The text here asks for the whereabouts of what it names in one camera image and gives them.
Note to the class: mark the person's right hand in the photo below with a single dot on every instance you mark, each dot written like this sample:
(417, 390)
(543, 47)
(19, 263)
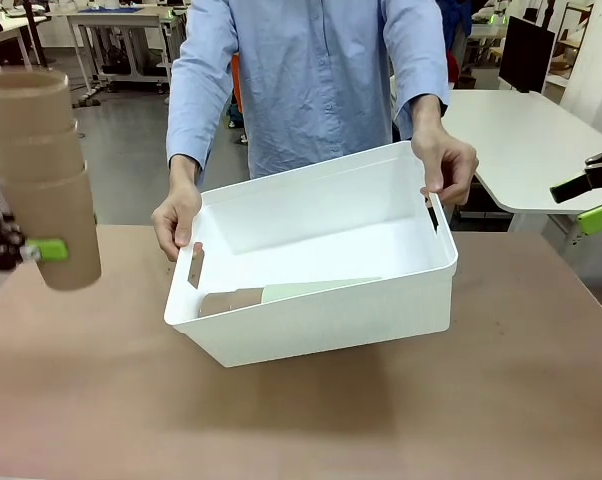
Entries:
(176, 215)

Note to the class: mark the grey workshop desk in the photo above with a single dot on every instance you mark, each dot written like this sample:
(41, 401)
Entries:
(116, 22)

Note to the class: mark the person in light blue shirt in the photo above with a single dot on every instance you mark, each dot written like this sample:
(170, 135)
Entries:
(311, 85)

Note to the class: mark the person's left forearm blue sleeve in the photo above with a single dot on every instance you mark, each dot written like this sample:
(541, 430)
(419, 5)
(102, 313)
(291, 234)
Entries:
(421, 85)

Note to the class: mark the person's left hand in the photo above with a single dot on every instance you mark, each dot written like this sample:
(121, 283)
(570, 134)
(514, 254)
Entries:
(446, 160)

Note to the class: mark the white desk with dark shelf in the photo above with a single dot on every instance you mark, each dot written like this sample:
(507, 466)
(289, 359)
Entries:
(6, 40)

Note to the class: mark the person's right forearm blue sleeve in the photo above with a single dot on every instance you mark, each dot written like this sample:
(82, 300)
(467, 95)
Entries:
(196, 110)

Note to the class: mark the white side table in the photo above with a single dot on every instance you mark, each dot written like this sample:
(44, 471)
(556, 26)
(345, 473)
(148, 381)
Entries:
(521, 140)

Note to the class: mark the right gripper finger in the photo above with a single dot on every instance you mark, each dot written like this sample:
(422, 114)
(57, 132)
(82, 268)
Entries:
(593, 180)
(601, 216)

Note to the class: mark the white plastic basket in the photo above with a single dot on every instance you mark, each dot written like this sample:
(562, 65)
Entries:
(331, 315)

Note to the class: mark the black monitor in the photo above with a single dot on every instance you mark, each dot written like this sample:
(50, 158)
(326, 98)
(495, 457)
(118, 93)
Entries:
(526, 52)

